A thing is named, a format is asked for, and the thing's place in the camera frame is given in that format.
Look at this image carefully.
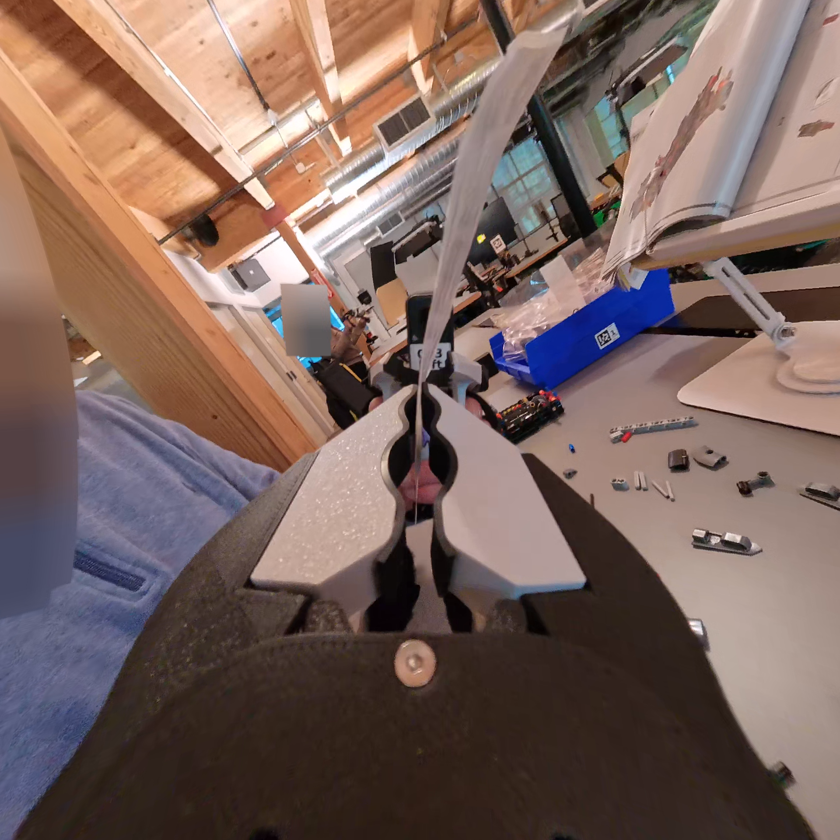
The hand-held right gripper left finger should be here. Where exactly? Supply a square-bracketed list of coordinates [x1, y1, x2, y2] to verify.
[248, 385, 418, 634]

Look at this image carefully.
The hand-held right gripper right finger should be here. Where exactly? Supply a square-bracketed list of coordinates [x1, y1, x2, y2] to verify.
[425, 385, 588, 634]

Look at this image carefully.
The lego sticker sheet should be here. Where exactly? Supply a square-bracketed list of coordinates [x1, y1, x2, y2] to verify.
[412, 13, 575, 526]

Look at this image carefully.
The partly built lego model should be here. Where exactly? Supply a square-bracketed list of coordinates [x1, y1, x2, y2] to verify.
[495, 388, 566, 445]

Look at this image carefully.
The grey lego beam with red pin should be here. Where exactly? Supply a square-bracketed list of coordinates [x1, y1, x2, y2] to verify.
[608, 415, 698, 446]

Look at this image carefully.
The grey double curved lego piece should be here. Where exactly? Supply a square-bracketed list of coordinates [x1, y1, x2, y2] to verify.
[690, 526, 764, 558]

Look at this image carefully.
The lego instruction booklet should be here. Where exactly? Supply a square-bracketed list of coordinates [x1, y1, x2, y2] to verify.
[600, 0, 840, 280]

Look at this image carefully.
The person's left hand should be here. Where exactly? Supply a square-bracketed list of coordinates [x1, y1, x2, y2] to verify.
[397, 423, 455, 508]

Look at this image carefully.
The pile of clear plastic bags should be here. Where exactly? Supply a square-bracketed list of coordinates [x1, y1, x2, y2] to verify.
[492, 252, 651, 365]

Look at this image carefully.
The blue storage bin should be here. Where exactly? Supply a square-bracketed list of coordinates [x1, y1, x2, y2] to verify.
[489, 266, 677, 389]

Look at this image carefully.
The person's blue fleece sweater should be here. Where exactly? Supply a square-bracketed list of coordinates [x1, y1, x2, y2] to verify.
[0, 390, 283, 818]

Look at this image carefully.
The black steel column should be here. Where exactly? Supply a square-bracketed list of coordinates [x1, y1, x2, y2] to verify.
[482, 0, 595, 245]

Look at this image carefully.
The white vent grille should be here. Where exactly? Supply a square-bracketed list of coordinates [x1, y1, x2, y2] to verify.
[373, 95, 434, 151]

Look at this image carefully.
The white book stand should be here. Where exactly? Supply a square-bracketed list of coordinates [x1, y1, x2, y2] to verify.
[630, 217, 840, 437]

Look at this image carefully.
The silver ventilation duct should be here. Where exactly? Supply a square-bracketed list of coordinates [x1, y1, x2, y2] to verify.
[325, 79, 546, 198]
[308, 197, 421, 260]

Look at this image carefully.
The grey wall box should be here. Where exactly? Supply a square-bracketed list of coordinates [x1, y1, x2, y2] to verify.
[230, 258, 272, 293]

